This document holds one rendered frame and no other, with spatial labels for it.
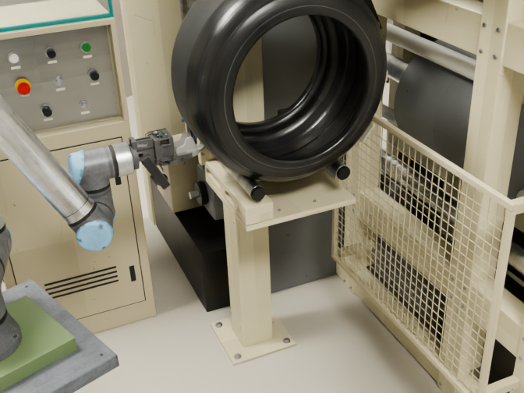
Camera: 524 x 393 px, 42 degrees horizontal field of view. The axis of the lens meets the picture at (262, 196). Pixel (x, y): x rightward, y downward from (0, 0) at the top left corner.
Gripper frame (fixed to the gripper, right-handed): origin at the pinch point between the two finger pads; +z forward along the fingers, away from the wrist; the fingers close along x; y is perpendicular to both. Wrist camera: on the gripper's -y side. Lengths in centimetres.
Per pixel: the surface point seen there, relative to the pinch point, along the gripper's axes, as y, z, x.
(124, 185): -37, -13, 60
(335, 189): -21.7, 42.0, -4.1
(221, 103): 17.9, 3.0, -12.6
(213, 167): -15.6, 9.0, 17.6
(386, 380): -102, 60, -13
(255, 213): -18.0, 11.2, -11.7
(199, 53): 30.0, -0.1, -6.4
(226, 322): -101, 18, 43
